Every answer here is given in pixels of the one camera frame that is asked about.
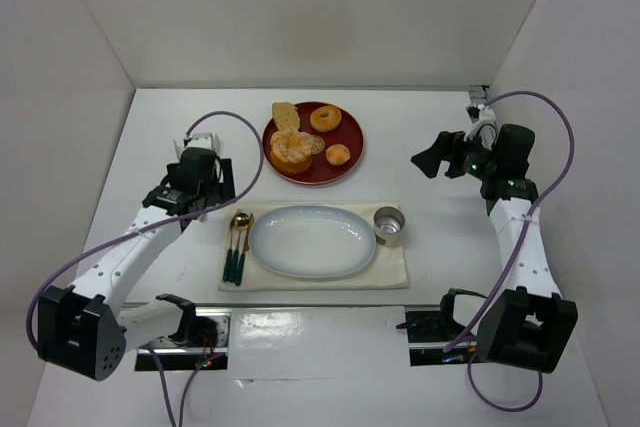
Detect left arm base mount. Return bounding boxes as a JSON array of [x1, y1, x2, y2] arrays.
[[149, 294, 231, 372]]

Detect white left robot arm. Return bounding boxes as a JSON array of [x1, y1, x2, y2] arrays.
[[35, 147, 235, 381]]

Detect gold spoon green handle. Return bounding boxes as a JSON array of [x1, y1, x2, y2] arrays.
[[222, 211, 250, 283]]

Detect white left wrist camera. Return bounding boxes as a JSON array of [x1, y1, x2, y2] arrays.
[[173, 133, 220, 159]]

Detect gold knife green handle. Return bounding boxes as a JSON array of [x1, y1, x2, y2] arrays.
[[234, 213, 255, 286]]

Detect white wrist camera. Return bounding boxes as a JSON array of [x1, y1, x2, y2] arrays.
[[464, 104, 496, 141], [173, 133, 220, 159]]

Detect red round tray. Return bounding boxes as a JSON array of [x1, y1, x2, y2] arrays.
[[262, 101, 364, 185]]

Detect gold fork green handle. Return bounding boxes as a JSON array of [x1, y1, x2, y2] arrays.
[[229, 224, 248, 283]]

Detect small round bun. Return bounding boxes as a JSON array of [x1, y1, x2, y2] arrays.
[[325, 144, 351, 166]]

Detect beige cloth placemat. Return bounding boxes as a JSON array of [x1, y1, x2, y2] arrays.
[[217, 202, 409, 292]]

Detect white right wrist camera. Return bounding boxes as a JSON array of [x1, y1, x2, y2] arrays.
[[464, 104, 496, 141]]

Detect flat seeded bread slice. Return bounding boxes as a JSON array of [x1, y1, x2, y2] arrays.
[[272, 102, 301, 131]]

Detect pale blue oval plate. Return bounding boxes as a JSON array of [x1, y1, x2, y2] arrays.
[[249, 205, 376, 281]]

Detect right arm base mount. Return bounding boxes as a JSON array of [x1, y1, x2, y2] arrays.
[[396, 289, 486, 367]]

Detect glazed ring donut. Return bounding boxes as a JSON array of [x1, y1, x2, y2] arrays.
[[309, 105, 342, 133]]

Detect sugared twisted bread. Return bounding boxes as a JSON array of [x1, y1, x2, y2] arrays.
[[270, 129, 314, 174]]

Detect steel cup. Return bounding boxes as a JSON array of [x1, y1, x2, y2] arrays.
[[373, 206, 406, 247]]

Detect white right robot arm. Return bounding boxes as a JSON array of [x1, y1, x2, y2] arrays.
[[411, 124, 578, 373]]

